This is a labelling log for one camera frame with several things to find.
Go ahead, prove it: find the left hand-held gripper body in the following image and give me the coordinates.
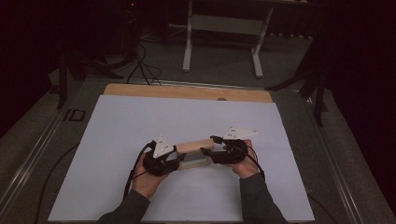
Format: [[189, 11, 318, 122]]
[[143, 134, 180, 177]]

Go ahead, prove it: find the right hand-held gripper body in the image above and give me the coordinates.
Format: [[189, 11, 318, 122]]
[[214, 126, 259, 165]]

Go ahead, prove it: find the wooden picture frame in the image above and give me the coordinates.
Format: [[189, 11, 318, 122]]
[[176, 138, 216, 172]]

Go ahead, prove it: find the person's right hand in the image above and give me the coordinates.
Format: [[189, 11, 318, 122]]
[[232, 139, 261, 179]]

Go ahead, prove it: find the person's left hand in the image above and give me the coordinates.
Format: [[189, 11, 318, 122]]
[[132, 153, 169, 200]]

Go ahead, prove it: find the black metal stand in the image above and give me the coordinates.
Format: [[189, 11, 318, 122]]
[[55, 46, 125, 110], [265, 36, 330, 127]]

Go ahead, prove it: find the dark equipment rack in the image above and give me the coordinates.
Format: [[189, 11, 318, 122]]
[[120, 0, 141, 59]]

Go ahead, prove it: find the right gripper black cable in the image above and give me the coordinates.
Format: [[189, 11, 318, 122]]
[[247, 145, 266, 180]]

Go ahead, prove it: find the white metal desk frame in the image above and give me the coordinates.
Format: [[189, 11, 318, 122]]
[[181, 0, 312, 78]]

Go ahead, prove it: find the black floor bracket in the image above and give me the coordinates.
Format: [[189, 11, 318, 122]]
[[64, 108, 87, 122]]

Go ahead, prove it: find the thin black floor cable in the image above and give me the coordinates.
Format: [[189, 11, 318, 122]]
[[33, 142, 80, 224], [306, 192, 339, 224]]

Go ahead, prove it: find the metal floor rail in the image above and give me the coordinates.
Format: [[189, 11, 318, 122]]
[[0, 102, 74, 216], [303, 96, 372, 224]]

